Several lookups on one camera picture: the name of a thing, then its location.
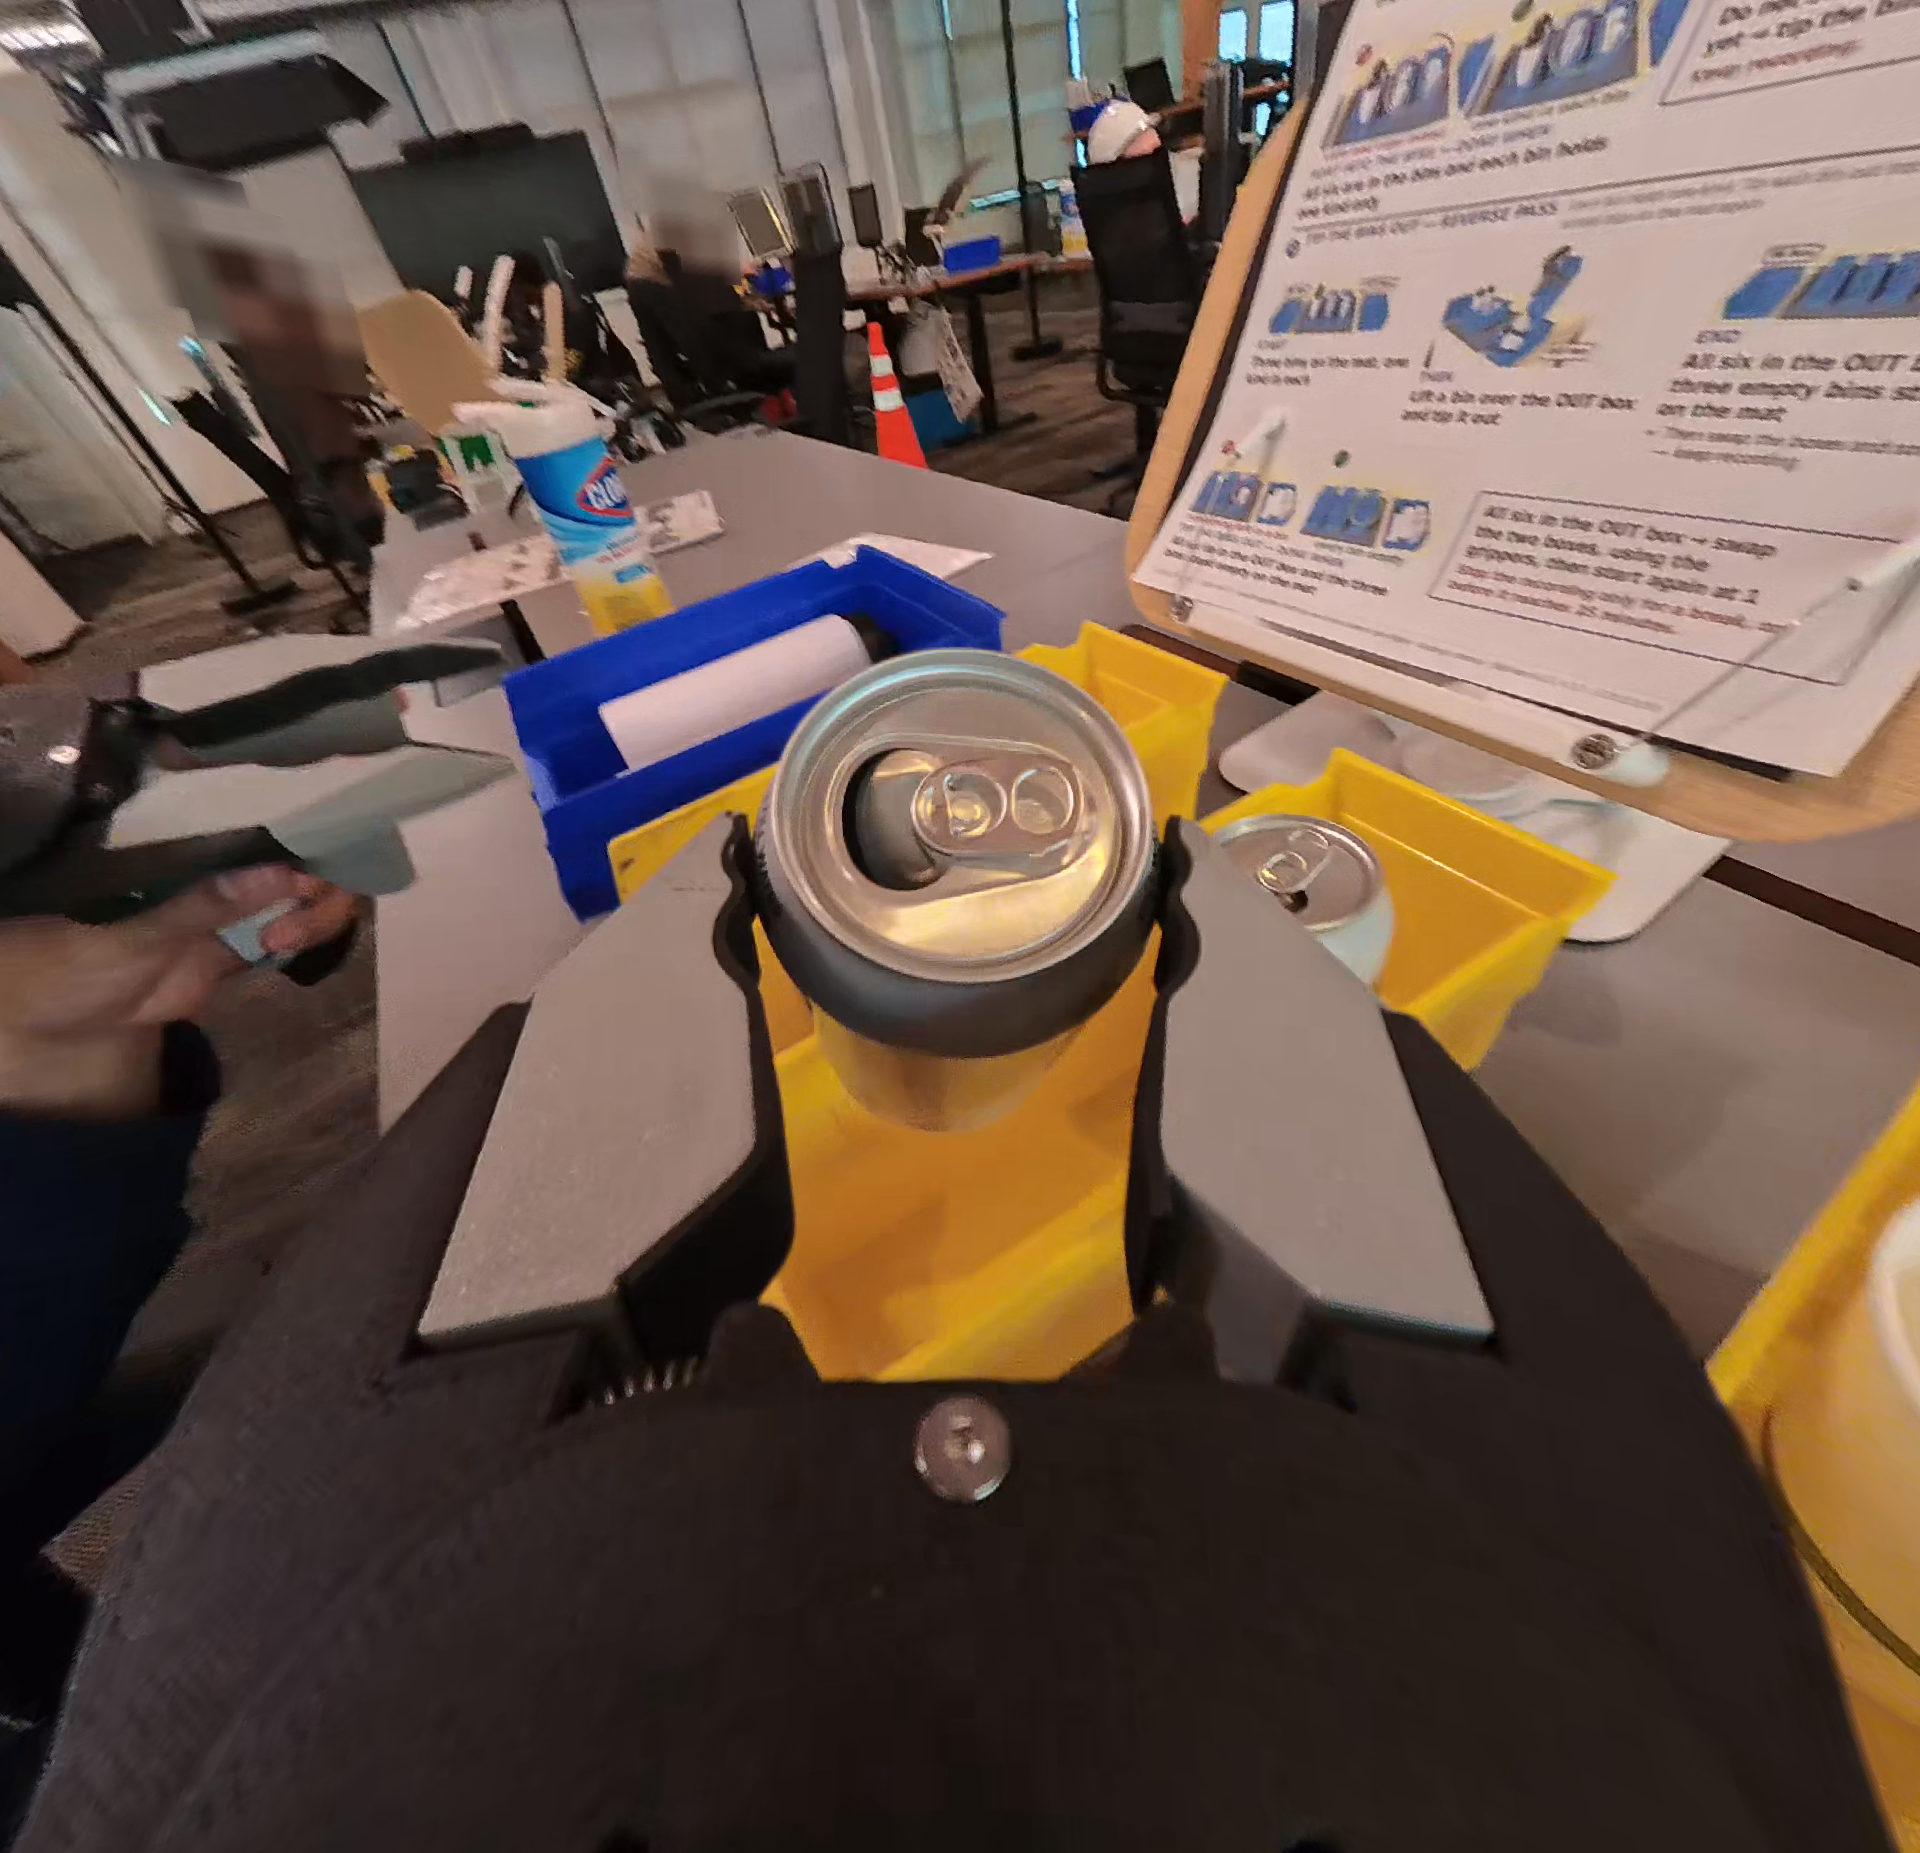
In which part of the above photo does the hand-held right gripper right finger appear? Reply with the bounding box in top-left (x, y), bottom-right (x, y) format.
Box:
top-left (1126, 814), bottom-right (1497, 1380)

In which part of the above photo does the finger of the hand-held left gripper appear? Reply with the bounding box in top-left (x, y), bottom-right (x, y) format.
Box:
top-left (102, 742), bottom-right (524, 898)
top-left (140, 636), bottom-right (511, 757)

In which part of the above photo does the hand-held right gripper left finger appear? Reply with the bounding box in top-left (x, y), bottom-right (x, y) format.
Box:
top-left (418, 814), bottom-right (797, 1368)

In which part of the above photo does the yellow plastic bin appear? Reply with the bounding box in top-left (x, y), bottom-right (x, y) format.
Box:
top-left (1711, 1086), bottom-right (1920, 1853)
top-left (607, 621), bottom-right (1225, 1380)
top-left (1200, 750), bottom-right (1617, 1069)

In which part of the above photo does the blue plastic bin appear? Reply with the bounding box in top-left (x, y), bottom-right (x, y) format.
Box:
top-left (506, 544), bottom-right (1005, 919)

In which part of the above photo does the silver top drink can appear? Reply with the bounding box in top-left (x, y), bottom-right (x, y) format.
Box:
top-left (754, 651), bottom-right (1162, 1135)
top-left (1207, 814), bottom-right (1397, 985)

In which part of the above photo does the person's left hand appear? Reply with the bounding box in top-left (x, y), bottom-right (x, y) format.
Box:
top-left (0, 863), bottom-right (365, 1078)

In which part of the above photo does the disinfecting wipes canister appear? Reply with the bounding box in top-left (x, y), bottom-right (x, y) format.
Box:
top-left (454, 379), bottom-right (674, 635)

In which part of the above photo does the beige chair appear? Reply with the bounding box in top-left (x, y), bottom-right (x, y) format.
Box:
top-left (357, 289), bottom-right (500, 431)

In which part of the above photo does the white stand base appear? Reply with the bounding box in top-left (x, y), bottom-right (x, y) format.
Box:
top-left (1217, 689), bottom-right (1735, 941)

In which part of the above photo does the white bottle with black cap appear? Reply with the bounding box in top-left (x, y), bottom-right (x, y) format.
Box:
top-left (597, 614), bottom-right (903, 774)

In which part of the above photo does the large black screen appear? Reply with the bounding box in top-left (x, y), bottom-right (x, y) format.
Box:
top-left (349, 127), bottom-right (627, 297)

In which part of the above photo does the wooden display board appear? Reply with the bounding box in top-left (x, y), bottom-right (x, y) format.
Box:
top-left (1126, 0), bottom-right (1920, 844)

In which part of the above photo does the black softbox light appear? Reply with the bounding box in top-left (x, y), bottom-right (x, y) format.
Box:
top-left (102, 50), bottom-right (389, 171)

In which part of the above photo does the orange traffic cone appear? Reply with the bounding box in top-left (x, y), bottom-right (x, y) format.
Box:
top-left (866, 321), bottom-right (932, 469)

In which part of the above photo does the printed instruction sheet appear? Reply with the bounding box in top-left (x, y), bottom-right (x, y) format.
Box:
top-left (1132, 0), bottom-right (1920, 778)

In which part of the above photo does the black office chair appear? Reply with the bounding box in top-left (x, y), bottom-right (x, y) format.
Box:
top-left (1068, 154), bottom-right (1212, 478)

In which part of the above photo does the black floor lamp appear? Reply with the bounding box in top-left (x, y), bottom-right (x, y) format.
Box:
top-left (966, 0), bottom-right (1071, 363)

